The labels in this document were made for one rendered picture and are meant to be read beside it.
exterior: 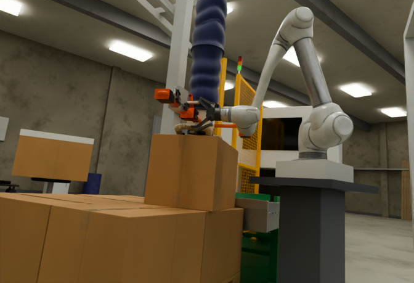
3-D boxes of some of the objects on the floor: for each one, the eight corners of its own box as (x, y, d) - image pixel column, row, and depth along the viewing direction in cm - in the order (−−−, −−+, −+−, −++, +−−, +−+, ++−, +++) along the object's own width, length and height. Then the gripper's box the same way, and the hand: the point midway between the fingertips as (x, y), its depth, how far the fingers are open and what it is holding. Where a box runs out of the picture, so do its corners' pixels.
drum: (95, 197, 1017) (98, 173, 1033) (100, 198, 974) (104, 174, 990) (78, 196, 984) (82, 172, 1000) (84, 198, 941) (88, 172, 957)
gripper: (222, 91, 169) (186, 91, 175) (219, 134, 164) (182, 132, 170) (225, 95, 176) (190, 95, 182) (222, 137, 171) (186, 135, 177)
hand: (188, 113), depth 176 cm, fingers open, 13 cm apart
